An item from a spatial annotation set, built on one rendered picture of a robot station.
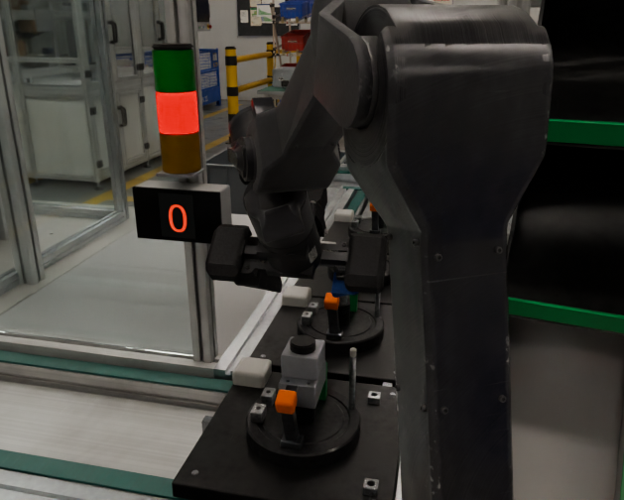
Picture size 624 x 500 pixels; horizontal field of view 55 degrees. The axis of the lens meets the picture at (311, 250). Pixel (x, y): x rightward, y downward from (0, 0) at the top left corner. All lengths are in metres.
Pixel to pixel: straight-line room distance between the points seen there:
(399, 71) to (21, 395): 0.88
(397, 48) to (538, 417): 0.53
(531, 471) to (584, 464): 0.05
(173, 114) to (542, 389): 0.53
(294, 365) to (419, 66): 0.52
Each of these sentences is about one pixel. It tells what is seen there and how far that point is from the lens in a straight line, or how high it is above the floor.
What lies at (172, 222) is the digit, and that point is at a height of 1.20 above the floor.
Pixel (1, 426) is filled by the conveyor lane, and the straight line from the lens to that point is 0.97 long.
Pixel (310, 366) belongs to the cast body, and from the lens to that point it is 0.70.
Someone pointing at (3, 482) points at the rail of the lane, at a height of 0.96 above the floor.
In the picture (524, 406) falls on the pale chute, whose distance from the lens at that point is 0.69.
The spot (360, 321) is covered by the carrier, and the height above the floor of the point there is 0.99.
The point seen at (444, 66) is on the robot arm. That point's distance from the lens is 0.23.
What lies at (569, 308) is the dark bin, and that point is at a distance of 0.57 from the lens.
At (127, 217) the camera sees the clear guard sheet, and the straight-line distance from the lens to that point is 0.90.
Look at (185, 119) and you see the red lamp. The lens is 0.77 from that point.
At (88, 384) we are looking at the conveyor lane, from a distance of 1.00.
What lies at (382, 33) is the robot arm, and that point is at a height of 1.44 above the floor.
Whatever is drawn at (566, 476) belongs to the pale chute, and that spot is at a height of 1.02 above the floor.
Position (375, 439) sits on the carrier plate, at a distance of 0.76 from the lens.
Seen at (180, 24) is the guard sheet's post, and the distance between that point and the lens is 0.80.
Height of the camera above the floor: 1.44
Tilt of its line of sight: 21 degrees down
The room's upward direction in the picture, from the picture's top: straight up
